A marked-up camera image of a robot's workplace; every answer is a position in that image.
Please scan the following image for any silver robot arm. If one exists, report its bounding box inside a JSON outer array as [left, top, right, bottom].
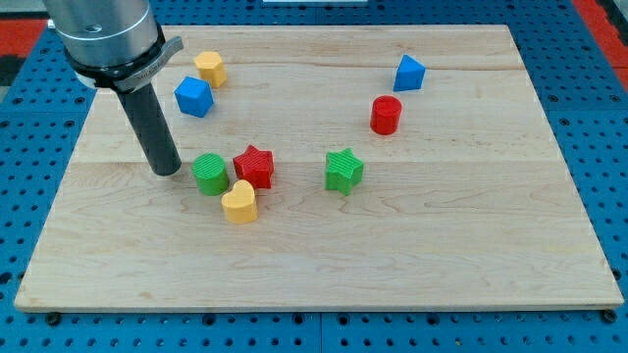
[[43, 0, 183, 94]]

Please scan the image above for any wooden board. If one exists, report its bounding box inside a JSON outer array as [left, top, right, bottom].
[[15, 25, 624, 313]]

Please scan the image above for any blue triangle block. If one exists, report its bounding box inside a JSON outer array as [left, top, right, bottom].
[[393, 55, 427, 92]]

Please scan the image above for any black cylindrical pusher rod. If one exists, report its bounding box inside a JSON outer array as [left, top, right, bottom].
[[117, 83, 182, 177]]

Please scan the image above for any yellow heart block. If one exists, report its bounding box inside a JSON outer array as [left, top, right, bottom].
[[221, 179, 258, 224]]

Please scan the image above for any green cylinder block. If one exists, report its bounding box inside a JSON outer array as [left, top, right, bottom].
[[191, 153, 230, 196]]

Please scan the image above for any blue cube block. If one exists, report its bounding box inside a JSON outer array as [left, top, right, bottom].
[[175, 76, 214, 118]]

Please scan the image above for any yellow hexagon block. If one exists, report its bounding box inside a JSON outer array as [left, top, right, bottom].
[[193, 51, 227, 88]]

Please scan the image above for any red cylinder block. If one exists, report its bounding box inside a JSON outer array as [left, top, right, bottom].
[[370, 95, 402, 135]]

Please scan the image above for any green star block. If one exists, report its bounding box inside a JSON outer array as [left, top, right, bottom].
[[325, 148, 364, 195]]

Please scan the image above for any red star block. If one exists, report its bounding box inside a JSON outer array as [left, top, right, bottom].
[[233, 145, 274, 189]]

